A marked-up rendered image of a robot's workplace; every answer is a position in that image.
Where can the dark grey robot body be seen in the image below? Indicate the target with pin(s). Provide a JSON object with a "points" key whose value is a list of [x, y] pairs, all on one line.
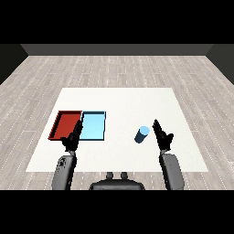
{"points": [[116, 184]]}

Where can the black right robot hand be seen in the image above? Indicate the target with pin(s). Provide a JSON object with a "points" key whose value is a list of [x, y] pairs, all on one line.
{"points": [[163, 139]]}

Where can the light blue shallow open box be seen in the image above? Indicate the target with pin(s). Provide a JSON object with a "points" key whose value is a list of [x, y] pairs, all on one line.
{"points": [[93, 125]]}

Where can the red shallow open box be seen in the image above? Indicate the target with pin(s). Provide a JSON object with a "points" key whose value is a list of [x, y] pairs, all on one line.
{"points": [[64, 124]]}

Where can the small blue can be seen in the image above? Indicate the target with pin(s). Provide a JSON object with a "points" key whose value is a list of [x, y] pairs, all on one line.
{"points": [[141, 135]]}

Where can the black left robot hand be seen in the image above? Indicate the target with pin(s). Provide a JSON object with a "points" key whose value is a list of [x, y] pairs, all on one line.
{"points": [[71, 140]]}

